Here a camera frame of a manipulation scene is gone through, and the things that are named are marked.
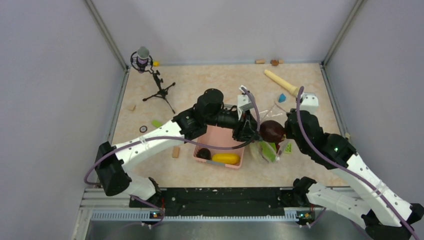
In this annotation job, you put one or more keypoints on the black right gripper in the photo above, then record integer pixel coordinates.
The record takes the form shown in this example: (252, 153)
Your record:
(288, 133)

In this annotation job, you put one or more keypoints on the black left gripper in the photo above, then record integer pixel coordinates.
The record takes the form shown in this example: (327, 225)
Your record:
(247, 128)

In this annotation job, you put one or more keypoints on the green toy lettuce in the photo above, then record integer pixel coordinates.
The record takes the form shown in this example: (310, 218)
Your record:
(256, 151)

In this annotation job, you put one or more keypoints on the dark maroon toy fruit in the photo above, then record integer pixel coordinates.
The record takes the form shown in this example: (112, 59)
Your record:
(272, 131)

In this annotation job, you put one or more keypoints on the clear zip top bag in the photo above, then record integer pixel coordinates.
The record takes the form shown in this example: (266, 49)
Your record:
(279, 115)

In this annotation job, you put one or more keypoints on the green toy starfruit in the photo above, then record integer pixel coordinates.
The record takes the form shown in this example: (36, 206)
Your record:
(268, 151)

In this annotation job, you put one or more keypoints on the pink plastic basket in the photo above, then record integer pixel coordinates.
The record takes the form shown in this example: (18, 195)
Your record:
(219, 137)

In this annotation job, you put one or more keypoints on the dark purple toy fruit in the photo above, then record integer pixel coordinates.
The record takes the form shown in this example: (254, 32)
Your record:
(204, 153)

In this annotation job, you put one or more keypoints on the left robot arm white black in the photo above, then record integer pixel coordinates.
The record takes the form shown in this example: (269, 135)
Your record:
(114, 163)

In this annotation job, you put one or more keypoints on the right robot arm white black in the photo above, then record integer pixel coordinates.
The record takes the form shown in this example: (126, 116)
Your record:
(377, 209)

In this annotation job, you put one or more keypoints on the cream toy rolling pin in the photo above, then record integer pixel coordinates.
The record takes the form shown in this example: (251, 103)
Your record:
(292, 89)

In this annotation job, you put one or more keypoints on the blue toy block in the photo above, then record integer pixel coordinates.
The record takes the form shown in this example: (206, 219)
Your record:
(282, 98)

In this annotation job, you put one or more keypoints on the tan wooden block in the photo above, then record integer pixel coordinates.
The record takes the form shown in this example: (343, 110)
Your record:
(175, 152)

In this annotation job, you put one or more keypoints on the black microphone tripod stand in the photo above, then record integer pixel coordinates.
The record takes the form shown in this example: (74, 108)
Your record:
(162, 92)

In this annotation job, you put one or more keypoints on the green rectangular block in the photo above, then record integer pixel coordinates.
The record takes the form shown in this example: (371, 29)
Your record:
(156, 123)

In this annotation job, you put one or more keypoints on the light wooden cube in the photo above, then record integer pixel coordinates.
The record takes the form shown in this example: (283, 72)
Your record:
(131, 107)

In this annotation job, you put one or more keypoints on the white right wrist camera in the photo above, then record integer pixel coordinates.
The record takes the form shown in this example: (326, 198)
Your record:
(309, 102)

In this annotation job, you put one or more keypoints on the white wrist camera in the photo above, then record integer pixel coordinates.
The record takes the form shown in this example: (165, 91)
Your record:
(309, 102)
(244, 102)

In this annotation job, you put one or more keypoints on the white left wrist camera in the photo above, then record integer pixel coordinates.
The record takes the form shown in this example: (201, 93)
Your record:
(244, 102)

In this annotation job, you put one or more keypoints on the brown round block at wall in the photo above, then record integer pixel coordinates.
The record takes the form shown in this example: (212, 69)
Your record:
(274, 62)

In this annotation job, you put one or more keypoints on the tan cork block at wall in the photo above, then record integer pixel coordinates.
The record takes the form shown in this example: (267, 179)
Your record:
(260, 61)

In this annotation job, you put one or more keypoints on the grey microphone with shock mount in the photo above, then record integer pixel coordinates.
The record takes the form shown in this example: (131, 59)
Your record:
(142, 61)

